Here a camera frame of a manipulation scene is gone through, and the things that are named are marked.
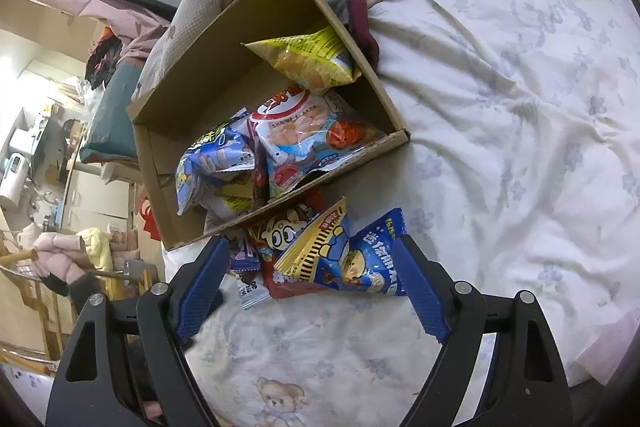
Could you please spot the red shopping bag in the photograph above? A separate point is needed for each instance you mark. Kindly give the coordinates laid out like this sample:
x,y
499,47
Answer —
x,y
150,219

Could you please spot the small purple snack packet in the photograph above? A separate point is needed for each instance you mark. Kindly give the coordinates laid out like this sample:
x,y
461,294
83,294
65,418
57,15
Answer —
x,y
243,254

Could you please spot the pink padded jacket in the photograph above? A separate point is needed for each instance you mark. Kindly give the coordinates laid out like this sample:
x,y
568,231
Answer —
x,y
57,259

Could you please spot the yellow garment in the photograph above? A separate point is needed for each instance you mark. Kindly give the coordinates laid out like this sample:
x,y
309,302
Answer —
x,y
97,249

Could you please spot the red cartoon face snack packet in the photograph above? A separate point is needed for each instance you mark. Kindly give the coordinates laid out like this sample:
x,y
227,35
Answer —
x,y
280,239

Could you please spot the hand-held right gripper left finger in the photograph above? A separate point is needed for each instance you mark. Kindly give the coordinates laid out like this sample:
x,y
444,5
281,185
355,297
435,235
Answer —
x,y
200,292

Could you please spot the white kitchen appliance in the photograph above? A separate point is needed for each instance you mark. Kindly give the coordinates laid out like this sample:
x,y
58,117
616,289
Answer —
x,y
14,182

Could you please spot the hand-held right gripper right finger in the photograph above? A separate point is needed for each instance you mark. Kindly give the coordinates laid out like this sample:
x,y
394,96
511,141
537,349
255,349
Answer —
x,y
422,289

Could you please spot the pile of dark clothes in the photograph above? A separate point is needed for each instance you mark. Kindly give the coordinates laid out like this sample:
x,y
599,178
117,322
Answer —
x,y
104,54

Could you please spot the blue castle print snack packet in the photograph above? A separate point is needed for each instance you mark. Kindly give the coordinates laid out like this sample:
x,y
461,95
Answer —
x,y
215,157

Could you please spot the maroon cloth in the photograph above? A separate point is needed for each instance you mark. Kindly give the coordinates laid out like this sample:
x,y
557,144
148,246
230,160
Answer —
x,y
362,24

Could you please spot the teal bed cushion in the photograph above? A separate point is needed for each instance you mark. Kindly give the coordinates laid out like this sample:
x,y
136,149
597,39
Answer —
x,y
112,112

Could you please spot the yellow snack packet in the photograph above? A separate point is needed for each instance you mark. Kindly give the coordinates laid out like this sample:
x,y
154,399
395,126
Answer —
x,y
305,57

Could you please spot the pale blue red snack packet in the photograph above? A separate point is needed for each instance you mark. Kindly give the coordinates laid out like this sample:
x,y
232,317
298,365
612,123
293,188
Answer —
x,y
305,137

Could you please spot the small white brown snack packet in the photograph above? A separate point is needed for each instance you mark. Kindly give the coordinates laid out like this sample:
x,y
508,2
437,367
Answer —
x,y
252,292

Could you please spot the pink curtain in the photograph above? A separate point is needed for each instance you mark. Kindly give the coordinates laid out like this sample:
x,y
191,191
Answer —
x,y
100,2

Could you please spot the dark blue snack packet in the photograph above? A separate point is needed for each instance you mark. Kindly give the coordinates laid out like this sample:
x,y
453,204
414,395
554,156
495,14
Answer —
x,y
360,262

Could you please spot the brown cardboard box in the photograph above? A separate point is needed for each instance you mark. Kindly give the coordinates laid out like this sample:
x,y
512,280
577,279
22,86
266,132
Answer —
x,y
200,107

